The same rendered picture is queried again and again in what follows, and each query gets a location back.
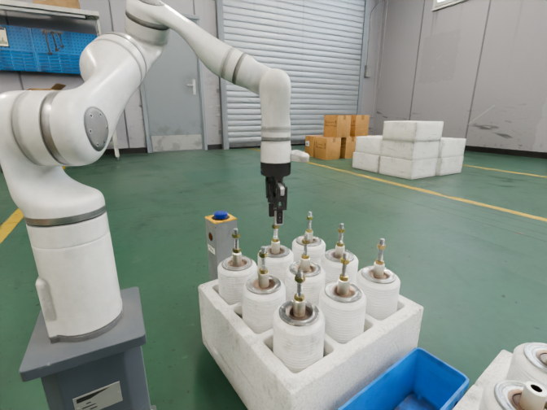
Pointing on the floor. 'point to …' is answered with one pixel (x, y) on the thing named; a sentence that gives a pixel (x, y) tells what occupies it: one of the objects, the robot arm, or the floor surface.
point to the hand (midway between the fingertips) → (275, 215)
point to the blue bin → (413, 386)
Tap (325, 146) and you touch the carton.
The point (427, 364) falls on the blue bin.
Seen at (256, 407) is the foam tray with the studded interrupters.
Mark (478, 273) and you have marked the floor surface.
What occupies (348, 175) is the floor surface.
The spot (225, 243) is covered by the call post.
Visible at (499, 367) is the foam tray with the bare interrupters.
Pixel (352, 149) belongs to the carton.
